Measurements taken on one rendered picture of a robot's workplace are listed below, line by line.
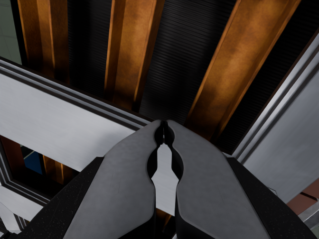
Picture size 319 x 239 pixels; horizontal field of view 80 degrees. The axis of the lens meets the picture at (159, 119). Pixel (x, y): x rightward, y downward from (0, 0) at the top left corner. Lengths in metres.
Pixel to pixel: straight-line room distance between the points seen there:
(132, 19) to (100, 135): 0.24
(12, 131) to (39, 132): 0.09
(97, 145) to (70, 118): 0.07
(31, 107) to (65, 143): 0.09
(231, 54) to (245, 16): 0.06
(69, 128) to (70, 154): 0.08
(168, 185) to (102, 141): 0.15
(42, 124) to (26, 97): 0.06
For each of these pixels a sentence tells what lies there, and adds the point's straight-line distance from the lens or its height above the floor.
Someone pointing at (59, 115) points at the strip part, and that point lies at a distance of 0.40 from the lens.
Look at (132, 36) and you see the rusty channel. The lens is 0.44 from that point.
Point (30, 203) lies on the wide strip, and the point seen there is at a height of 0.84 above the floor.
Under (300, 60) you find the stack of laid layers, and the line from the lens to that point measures 0.27.
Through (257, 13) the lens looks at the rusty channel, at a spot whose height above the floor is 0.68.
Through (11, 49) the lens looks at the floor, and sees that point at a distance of 1.87.
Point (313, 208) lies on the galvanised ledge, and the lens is 0.67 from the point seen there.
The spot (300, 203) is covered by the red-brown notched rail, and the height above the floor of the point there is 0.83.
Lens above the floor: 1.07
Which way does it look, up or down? 53 degrees down
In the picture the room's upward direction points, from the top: 149 degrees counter-clockwise
